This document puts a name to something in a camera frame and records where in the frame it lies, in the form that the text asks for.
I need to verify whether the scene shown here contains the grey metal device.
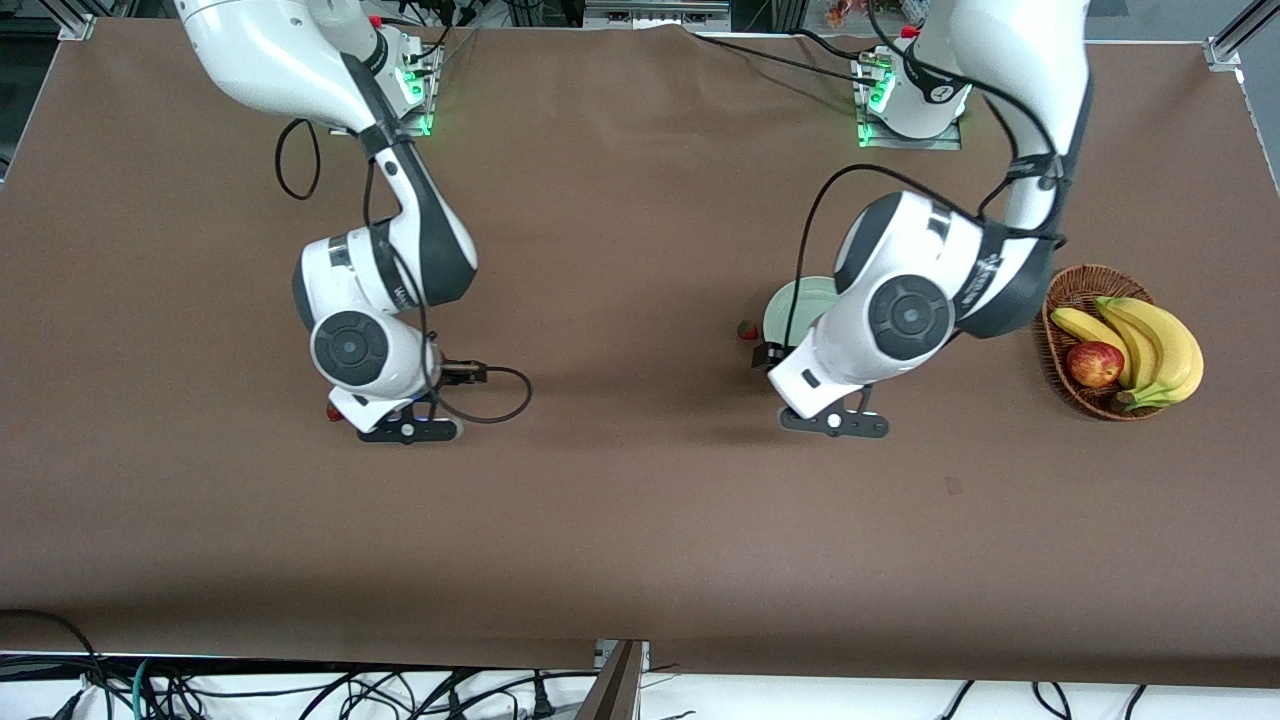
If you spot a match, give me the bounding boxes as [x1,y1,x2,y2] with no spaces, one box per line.
[583,0,733,31]

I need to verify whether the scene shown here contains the yellow banana bunch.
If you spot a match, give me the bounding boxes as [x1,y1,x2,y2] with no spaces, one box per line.
[1050,296,1205,412]

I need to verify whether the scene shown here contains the brown wicker basket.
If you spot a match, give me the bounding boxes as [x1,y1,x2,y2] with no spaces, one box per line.
[1041,264,1176,422]

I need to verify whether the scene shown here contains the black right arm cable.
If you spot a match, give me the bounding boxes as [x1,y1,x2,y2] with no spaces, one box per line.
[275,118,533,425]

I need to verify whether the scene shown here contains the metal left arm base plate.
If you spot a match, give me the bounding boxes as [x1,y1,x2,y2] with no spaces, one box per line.
[857,120,963,152]

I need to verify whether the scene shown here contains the red apple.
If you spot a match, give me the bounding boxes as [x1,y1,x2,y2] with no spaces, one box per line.
[1065,341,1126,389]

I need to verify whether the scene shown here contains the small metal bracket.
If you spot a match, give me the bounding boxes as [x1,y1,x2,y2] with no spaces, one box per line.
[595,640,651,673]

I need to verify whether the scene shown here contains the brown table cloth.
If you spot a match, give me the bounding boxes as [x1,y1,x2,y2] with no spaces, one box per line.
[0,18,1280,691]

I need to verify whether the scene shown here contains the pale green plate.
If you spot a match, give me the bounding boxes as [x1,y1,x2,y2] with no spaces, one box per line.
[762,277,843,349]

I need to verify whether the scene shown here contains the teal floor cable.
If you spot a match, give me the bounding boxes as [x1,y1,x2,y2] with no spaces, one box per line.
[130,656,161,720]

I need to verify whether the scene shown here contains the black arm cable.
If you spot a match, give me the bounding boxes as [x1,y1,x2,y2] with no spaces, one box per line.
[795,0,1069,346]
[275,118,533,425]

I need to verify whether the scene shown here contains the black cable on cloth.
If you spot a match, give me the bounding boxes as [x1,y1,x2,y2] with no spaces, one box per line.
[690,30,879,81]

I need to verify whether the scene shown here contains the brown wooden beam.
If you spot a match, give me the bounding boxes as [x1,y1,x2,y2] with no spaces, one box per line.
[575,640,646,720]

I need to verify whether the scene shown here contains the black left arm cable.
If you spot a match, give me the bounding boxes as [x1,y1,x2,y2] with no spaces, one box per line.
[795,0,1069,346]

